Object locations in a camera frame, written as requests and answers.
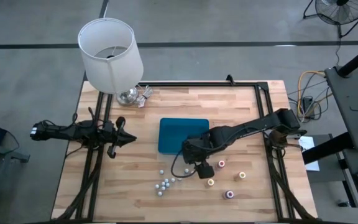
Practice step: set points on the orange Chefmaster colouring bottle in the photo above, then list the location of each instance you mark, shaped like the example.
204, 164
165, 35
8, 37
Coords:
242, 175

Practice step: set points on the teal plastic bin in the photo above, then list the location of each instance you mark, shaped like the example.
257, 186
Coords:
172, 133

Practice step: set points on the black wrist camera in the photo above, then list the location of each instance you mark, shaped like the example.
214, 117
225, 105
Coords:
108, 126
206, 171

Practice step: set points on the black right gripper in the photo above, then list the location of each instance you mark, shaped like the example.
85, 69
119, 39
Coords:
194, 149

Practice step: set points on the black curved clamp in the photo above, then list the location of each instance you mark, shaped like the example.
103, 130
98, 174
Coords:
230, 80

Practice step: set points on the dark grey desk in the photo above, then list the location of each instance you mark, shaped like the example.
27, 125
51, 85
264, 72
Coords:
350, 161

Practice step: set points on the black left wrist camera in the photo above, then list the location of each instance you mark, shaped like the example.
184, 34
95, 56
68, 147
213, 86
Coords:
108, 126

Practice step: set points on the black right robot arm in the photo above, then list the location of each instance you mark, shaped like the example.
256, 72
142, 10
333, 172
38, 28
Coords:
253, 124

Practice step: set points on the white shade silver table lamp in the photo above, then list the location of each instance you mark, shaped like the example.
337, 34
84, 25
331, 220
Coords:
110, 62

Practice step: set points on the black aluminium extrusion frame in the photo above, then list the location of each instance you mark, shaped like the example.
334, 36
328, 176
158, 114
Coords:
197, 84

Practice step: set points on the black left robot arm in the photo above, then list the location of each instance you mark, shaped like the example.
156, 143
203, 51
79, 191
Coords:
61, 132

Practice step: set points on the crumpled clear wrapper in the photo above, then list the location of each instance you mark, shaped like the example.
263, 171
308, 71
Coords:
144, 96

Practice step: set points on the red Chefmaster colouring bottle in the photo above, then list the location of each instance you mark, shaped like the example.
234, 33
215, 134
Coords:
221, 164

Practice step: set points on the small dropper bottle green label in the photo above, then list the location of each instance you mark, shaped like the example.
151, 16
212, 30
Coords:
173, 180

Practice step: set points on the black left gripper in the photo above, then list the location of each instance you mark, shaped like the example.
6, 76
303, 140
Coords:
112, 140

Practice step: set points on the black floor fan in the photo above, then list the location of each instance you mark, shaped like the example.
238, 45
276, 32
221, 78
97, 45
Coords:
342, 2

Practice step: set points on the white paper sheet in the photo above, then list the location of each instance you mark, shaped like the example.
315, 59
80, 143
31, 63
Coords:
307, 143

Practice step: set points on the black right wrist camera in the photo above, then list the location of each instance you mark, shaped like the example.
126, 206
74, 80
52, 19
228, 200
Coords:
206, 171

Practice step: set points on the black stand pole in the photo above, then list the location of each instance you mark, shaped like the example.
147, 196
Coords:
357, 59

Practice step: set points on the yellow Chefmaster colouring bottle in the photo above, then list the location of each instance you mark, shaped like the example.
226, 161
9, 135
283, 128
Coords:
210, 182

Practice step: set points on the grey side table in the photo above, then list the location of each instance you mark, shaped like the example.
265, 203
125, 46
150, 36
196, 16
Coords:
353, 99

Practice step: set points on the black power strip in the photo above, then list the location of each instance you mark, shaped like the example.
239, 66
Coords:
307, 104

